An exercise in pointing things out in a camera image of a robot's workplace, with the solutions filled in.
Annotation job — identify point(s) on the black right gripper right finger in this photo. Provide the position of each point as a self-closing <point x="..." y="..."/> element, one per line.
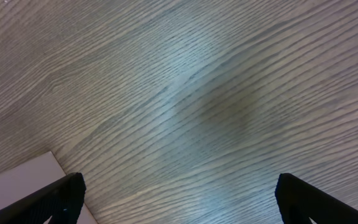
<point x="300" y="202"/>

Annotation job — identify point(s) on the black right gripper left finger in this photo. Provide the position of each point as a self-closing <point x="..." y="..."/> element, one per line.
<point x="58" y="203"/>

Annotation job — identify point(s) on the white cardboard box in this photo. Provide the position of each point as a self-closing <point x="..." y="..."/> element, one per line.
<point x="30" y="177"/>

